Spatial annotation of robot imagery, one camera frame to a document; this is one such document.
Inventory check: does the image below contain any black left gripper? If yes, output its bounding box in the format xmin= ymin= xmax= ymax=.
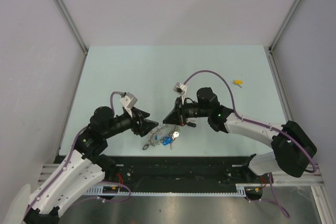
xmin=103 ymin=106 xmax=159 ymax=138

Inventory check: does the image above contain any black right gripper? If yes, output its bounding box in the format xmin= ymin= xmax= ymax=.
xmin=163 ymin=96 xmax=210 ymax=126

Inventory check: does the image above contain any metal disc keyring organizer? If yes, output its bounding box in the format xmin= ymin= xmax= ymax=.
xmin=142 ymin=124 xmax=181 ymax=151

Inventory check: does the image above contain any black solid tag key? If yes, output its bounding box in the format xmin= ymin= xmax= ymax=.
xmin=186 ymin=121 xmax=196 ymax=127

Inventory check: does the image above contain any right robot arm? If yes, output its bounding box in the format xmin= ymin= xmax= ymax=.
xmin=163 ymin=87 xmax=317 ymax=183

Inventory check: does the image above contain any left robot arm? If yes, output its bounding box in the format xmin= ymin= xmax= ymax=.
xmin=24 ymin=106 xmax=158 ymax=223

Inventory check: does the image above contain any blue tag key left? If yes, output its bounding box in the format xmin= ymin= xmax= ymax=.
xmin=161 ymin=136 xmax=173 ymax=147

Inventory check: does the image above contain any yellow tag key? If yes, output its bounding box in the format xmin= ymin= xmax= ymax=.
xmin=233 ymin=80 xmax=243 ymax=88

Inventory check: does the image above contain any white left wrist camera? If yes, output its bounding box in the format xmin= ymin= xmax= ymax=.
xmin=119 ymin=92 xmax=138 ymax=118

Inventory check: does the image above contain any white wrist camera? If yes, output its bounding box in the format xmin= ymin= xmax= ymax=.
xmin=119 ymin=92 xmax=138 ymax=118
xmin=173 ymin=82 xmax=187 ymax=103

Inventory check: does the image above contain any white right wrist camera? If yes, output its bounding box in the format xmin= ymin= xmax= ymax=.
xmin=173 ymin=82 xmax=187 ymax=103

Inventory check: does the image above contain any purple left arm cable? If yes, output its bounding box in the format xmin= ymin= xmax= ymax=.
xmin=23 ymin=91 xmax=132 ymax=222

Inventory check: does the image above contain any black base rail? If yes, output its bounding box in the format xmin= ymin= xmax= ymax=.
xmin=52 ymin=154 xmax=308 ymax=192

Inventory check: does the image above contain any white slotted cable duct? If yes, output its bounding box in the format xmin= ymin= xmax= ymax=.
xmin=83 ymin=185 xmax=263 ymax=199

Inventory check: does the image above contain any aluminium frame post right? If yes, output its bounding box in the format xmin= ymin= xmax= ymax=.
xmin=267 ymin=0 xmax=319 ymax=51

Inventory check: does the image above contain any aluminium frame post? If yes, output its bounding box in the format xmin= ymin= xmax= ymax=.
xmin=39 ymin=0 xmax=89 ymax=53
xmin=267 ymin=0 xmax=319 ymax=51

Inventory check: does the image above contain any aluminium frame post left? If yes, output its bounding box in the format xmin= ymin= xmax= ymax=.
xmin=39 ymin=0 xmax=89 ymax=53

